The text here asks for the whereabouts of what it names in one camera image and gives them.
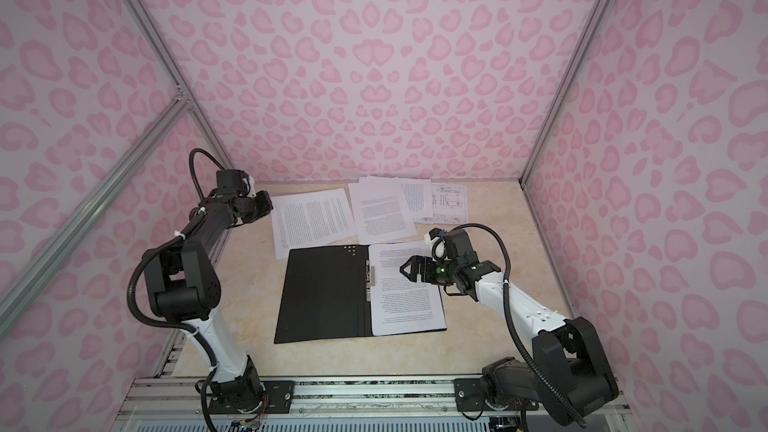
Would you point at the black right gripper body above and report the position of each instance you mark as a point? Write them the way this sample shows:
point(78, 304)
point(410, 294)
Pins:
point(441, 272)

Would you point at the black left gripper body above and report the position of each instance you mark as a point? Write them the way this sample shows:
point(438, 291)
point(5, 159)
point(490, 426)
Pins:
point(256, 207)

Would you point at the large text paper sheet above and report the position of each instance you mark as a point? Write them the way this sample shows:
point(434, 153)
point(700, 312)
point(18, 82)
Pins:
point(380, 210)

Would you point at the orange and black folder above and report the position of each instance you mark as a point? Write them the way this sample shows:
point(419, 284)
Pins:
point(326, 295)

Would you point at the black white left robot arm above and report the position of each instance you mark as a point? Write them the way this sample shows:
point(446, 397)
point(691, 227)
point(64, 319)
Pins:
point(184, 290)

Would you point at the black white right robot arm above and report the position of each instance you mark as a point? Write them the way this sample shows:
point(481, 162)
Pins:
point(563, 365)

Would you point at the technical drawing paper sheet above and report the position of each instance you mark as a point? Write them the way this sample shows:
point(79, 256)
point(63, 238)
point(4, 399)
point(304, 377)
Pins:
point(450, 204)

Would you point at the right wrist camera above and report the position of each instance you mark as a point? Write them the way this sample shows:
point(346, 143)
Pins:
point(452, 246)

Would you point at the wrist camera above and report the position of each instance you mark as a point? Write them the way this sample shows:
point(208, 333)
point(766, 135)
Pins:
point(233, 181)
point(452, 246)

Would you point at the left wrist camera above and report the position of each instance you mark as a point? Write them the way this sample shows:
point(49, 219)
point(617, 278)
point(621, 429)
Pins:
point(233, 181)

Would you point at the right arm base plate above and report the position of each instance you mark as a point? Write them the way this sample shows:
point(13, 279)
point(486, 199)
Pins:
point(477, 394)

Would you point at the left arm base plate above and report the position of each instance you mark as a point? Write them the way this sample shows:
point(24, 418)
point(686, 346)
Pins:
point(264, 396)

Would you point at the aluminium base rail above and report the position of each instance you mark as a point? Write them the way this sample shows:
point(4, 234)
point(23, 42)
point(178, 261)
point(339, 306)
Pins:
point(332, 403)

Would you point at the aluminium corner frame post left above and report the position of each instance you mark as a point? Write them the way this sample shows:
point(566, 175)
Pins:
point(158, 44)

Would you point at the aluminium corner frame post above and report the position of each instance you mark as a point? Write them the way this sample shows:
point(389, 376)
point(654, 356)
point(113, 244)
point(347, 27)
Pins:
point(593, 23)
point(158, 44)

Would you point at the diagonal aluminium frame bar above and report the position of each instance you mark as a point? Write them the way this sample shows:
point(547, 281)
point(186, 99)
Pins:
point(39, 271)

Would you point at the aluminium corner frame post right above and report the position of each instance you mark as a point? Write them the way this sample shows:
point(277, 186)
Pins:
point(593, 23)

